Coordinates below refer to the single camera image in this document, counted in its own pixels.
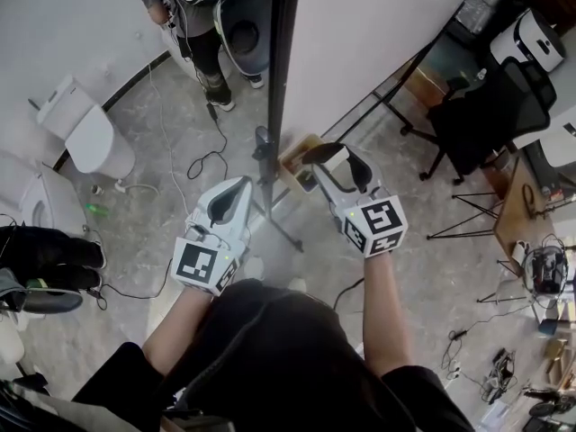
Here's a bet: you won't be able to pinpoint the white floor cable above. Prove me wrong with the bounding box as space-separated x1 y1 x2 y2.
146 60 192 218

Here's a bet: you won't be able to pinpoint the person's black clothing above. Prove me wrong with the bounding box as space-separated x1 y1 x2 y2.
71 278 476 432

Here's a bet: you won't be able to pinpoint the white toilet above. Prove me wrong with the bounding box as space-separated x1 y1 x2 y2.
34 74 137 180

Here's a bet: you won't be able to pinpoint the white whiteboard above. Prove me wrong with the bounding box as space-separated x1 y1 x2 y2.
251 0 481 254

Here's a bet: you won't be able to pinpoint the wooden box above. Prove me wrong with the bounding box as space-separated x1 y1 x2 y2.
277 133 327 194

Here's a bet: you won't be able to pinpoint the wooden side table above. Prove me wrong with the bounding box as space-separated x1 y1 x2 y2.
491 154 576 290

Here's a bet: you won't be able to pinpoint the black cable with power adapter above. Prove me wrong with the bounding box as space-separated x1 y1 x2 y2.
185 100 230 181

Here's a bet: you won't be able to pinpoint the black electronic device with cables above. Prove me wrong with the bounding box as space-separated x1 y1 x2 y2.
521 234 569 297

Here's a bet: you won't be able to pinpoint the white desk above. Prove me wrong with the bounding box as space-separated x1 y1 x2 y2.
511 29 576 168

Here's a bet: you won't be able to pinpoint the black wire table legs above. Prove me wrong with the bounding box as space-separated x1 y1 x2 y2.
426 191 506 242

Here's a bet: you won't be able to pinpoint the person's left forearm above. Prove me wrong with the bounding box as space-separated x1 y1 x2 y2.
140 281 213 380

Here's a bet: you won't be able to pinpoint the black thin floor cable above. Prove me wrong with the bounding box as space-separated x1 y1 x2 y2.
88 254 177 311

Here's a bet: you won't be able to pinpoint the black and white rounded machine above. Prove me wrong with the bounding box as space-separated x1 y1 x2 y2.
212 0 274 81

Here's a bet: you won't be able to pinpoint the green bottle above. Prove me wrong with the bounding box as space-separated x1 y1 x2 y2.
84 202 112 221

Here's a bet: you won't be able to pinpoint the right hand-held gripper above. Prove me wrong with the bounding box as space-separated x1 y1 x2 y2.
303 142 409 259

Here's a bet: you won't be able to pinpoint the white and black appliance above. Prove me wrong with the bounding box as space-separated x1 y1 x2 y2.
489 8 569 74

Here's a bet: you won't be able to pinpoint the white block eraser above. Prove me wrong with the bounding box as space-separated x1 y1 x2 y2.
321 147 351 171

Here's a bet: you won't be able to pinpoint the black mesh office chair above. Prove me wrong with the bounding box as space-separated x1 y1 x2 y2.
401 55 558 185

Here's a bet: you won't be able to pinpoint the person's right forearm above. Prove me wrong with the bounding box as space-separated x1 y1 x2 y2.
361 253 416 378

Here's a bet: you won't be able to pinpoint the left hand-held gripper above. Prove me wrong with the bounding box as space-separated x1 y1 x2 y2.
170 175 254 297

